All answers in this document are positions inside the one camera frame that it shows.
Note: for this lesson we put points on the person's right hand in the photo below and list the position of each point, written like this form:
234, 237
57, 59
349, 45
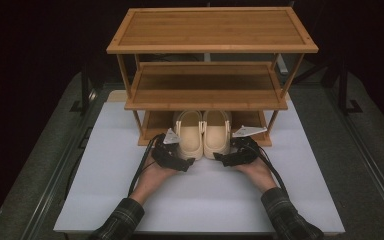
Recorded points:
256, 173

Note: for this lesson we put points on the white bracket behind rack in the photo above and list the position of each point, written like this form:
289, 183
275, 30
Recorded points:
282, 65

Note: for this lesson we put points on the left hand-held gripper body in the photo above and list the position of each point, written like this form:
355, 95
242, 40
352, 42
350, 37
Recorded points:
166, 155

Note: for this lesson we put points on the person's left hand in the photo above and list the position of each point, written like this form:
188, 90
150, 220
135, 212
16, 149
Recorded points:
156, 176

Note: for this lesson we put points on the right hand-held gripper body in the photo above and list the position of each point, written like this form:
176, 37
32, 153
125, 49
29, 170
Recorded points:
245, 150

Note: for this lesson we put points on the wooden three-tier shoe rack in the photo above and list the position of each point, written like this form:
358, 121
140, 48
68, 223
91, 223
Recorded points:
210, 31

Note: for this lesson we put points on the metal floor rail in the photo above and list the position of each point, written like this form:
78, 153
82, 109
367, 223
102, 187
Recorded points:
56, 180
366, 160

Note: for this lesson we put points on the black metal stand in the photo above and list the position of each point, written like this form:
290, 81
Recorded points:
85, 90
345, 90

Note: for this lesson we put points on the cream clog shoe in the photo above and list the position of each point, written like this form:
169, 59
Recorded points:
216, 136
190, 136

